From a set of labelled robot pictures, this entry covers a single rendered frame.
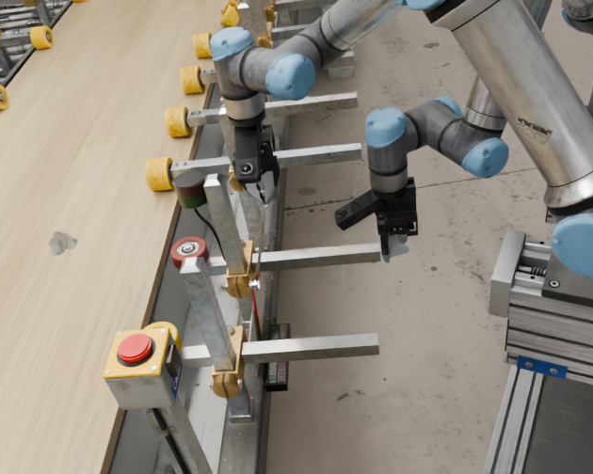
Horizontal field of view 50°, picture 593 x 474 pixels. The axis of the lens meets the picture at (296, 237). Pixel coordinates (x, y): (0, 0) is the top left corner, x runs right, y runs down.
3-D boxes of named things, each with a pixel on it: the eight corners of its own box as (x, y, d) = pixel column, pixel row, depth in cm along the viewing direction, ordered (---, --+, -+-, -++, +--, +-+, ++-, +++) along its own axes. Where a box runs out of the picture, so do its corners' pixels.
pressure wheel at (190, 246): (219, 270, 149) (207, 232, 142) (215, 294, 143) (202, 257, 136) (185, 273, 150) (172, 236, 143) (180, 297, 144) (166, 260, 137)
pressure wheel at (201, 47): (210, 55, 211) (216, 57, 218) (207, 30, 209) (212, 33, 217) (193, 57, 211) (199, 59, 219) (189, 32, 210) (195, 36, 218)
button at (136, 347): (156, 339, 78) (152, 330, 77) (150, 366, 75) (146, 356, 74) (125, 342, 79) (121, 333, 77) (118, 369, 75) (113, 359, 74)
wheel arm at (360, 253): (379, 254, 141) (378, 240, 139) (380, 264, 139) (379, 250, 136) (189, 271, 146) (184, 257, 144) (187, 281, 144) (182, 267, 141)
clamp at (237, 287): (257, 256, 147) (252, 239, 144) (252, 298, 137) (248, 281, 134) (232, 258, 148) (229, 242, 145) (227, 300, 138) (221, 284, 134)
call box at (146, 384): (185, 365, 84) (169, 325, 79) (176, 411, 78) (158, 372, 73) (135, 369, 84) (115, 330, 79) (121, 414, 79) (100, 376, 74)
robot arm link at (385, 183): (369, 178, 121) (367, 154, 128) (371, 197, 124) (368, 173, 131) (408, 174, 121) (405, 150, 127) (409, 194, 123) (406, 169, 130)
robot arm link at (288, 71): (327, 39, 107) (277, 29, 113) (284, 68, 101) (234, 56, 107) (331, 82, 112) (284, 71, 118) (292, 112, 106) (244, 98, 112)
